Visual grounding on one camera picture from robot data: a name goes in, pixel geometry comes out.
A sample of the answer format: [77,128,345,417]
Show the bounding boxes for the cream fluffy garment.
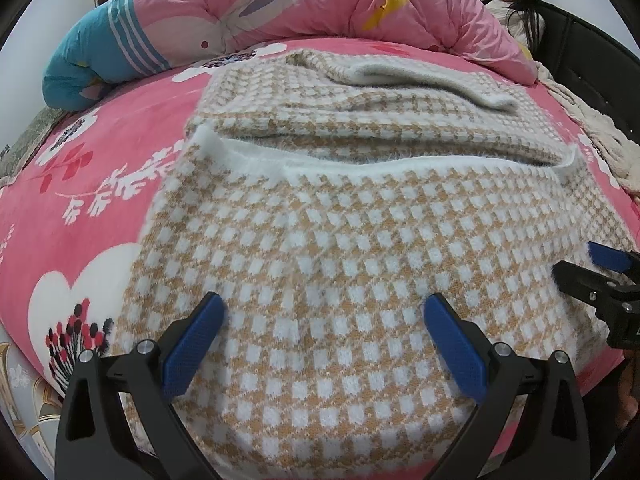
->
[535,60,640,201]

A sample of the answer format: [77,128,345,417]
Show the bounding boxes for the green patterned cloth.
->
[0,107,66,188]

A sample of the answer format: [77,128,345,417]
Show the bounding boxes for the pink and blue quilt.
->
[42,0,541,112]

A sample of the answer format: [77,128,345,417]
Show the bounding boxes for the beige white checked coat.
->
[112,50,633,479]

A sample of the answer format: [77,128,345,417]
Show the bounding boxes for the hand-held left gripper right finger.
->
[422,292,593,480]

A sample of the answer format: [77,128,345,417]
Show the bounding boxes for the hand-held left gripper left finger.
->
[54,291,227,480]

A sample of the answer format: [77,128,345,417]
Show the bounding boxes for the pink floral blanket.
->
[0,35,640,480]

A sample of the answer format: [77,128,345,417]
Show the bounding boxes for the black padded headboard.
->
[530,0,640,126]

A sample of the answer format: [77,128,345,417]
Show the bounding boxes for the person's right hand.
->
[616,355,640,432]

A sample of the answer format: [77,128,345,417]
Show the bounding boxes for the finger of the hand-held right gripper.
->
[587,241,640,276]
[552,259,640,312]

